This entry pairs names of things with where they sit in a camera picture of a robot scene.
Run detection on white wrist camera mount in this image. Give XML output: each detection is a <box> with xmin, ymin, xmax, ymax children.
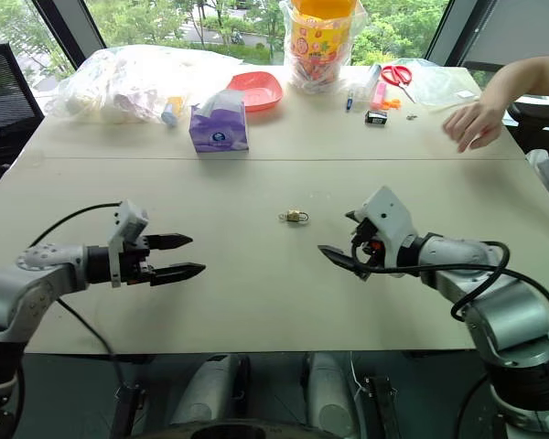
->
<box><xmin>107</xmin><ymin>198</ymin><xmax>150</xmax><ymax>289</ymax></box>
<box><xmin>352</xmin><ymin>185</ymin><xmax>419</xmax><ymax>272</ymax></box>

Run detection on black bracket under table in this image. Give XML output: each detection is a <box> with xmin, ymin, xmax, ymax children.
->
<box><xmin>362</xmin><ymin>374</ymin><xmax>403</xmax><ymax>439</ymax></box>
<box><xmin>111</xmin><ymin>382</ymin><xmax>146</xmax><ymax>439</ymax></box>

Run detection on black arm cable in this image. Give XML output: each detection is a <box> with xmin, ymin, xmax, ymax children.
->
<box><xmin>28</xmin><ymin>201</ymin><xmax>132</xmax><ymax>394</ymax></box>
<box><xmin>350</xmin><ymin>240</ymin><xmax>549</xmax><ymax>339</ymax></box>

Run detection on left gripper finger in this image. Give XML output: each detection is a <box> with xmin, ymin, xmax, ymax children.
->
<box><xmin>150</xmin><ymin>262</ymin><xmax>207</xmax><ymax>288</ymax></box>
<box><xmin>146</xmin><ymin>233</ymin><xmax>194</xmax><ymax>252</ymax></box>

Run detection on red handled scissors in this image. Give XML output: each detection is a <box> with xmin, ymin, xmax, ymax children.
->
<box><xmin>380</xmin><ymin>64</ymin><xmax>417</xmax><ymax>104</ymax></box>

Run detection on pink rectangular eraser block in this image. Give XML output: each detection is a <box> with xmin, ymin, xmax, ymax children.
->
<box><xmin>371</xmin><ymin>81</ymin><xmax>389</xmax><ymax>111</ymax></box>

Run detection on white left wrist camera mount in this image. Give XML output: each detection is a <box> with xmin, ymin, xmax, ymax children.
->
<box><xmin>107</xmin><ymin>198</ymin><xmax>150</xmax><ymax>289</ymax></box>

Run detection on dark office chair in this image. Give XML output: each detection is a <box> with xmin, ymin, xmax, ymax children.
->
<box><xmin>506</xmin><ymin>101</ymin><xmax>549</xmax><ymax>155</ymax></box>

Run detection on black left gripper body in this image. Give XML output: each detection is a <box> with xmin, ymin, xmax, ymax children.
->
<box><xmin>120</xmin><ymin>237</ymin><xmax>157</xmax><ymax>286</ymax></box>

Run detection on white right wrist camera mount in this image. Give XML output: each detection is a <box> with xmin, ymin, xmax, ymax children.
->
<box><xmin>352</xmin><ymin>185</ymin><xmax>419</xmax><ymax>272</ymax></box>

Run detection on flat clear plastic bag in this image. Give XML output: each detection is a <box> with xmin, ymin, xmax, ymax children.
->
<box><xmin>392</xmin><ymin>57</ymin><xmax>482</xmax><ymax>108</ymax></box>

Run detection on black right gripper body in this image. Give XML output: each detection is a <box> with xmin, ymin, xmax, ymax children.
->
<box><xmin>350</xmin><ymin>218</ymin><xmax>386</xmax><ymax>276</ymax></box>

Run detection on red plastic bowl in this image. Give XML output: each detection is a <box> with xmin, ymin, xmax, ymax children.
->
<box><xmin>225</xmin><ymin>70</ymin><xmax>285</xmax><ymax>113</ymax></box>

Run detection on clear plastic tube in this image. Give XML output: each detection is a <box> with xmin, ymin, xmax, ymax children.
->
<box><xmin>347</xmin><ymin>63</ymin><xmax>383</xmax><ymax>100</ymax></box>

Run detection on person's bare hand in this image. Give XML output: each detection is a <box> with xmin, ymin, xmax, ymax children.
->
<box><xmin>441</xmin><ymin>99</ymin><xmax>505</xmax><ymax>154</ymax></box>

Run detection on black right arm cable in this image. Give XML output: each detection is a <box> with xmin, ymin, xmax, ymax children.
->
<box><xmin>350</xmin><ymin>240</ymin><xmax>549</xmax><ymax>339</ymax></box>

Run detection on silver robot leg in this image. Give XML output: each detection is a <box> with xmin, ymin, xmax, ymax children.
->
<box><xmin>169</xmin><ymin>353</ymin><xmax>253</xmax><ymax>432</ymax></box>
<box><xmin>305</xmin><ymin>351</ymin><xmax>363</xmax><ymax>438</ymax></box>

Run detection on purple tissue box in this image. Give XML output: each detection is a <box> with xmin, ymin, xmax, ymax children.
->
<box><xmin>188</xmin><ymin>89</ymin><xmax>251</xmax><ymax>155</ymax></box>

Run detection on dark window frame post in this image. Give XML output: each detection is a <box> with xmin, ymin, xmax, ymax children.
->
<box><xmin>425</xmin><ymin>0</ymin><xmax>468</xmax><ymax>68</ymax></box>
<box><xmin>28</xmin><ymin>0</ymin><xmax>110</xmax><ymax>73</ymax></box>

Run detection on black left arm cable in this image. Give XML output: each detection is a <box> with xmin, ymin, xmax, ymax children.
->
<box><xmin>28</xmin><ymin>201</ymin><xmax>132</xmax><ymax>394</ymax></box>

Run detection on candy jar with orange lid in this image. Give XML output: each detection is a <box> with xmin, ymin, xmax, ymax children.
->
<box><xmin>279</xmin><ymin>0</ymin><xmax>363</xmax><ymax>95</ymax></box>

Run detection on black mesh office chair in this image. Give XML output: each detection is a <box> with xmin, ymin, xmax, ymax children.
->
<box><xmin>0</xmin><ymin>41</ymin><xmax>46</xmax><ymax>202</ymax></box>

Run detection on large clear plastic bag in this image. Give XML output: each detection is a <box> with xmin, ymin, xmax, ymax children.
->
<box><xmin>48</xmin><ymin>44</ymin><xmax>242</xmax><ymax>126</ymax></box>

